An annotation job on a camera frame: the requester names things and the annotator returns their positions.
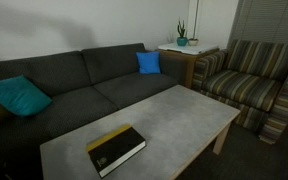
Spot blue cushion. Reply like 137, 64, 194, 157
136, 52, 161, 74

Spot wooden side table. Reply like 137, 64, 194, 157
159, 48, 218, 88

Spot grey top coffee table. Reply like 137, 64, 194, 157
40, 85, 240, 180

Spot dark grey fabric sofa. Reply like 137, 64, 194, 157
0, 43, 187, 180

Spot teal plant pot with plant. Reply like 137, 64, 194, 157
176, 21, 188, 46

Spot small white plant pot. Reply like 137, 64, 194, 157
188, 0, 199, 46

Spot white board on side table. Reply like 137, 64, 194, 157
158, 43, 217, 55

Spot striped armchair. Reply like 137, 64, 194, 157
192, 39, 288, 144

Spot teal cushion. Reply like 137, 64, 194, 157
0, 75, 52, 116

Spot window blinds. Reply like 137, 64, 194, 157
229, 0, 288, 44

